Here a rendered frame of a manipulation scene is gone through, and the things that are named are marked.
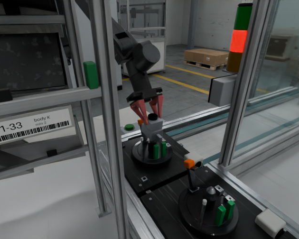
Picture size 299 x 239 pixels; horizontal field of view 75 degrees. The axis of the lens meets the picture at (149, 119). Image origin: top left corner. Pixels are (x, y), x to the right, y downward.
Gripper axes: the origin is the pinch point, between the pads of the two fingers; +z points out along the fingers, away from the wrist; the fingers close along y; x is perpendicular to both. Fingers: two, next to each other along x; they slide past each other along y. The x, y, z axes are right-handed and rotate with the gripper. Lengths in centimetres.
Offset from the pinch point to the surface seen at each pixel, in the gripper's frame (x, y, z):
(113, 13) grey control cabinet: 235, 118, -219
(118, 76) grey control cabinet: 302, 119, -129
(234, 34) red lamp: -23.6, 16.4, -13.1
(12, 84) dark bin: -25.2, -30.9, -7.0
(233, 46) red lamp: -22.2, 16.4, -10.8
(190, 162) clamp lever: -12.5, -0.2, 13.4
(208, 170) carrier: -4.3, 10.8, 19.9
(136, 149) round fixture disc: 9.9, -4.0, 7.2
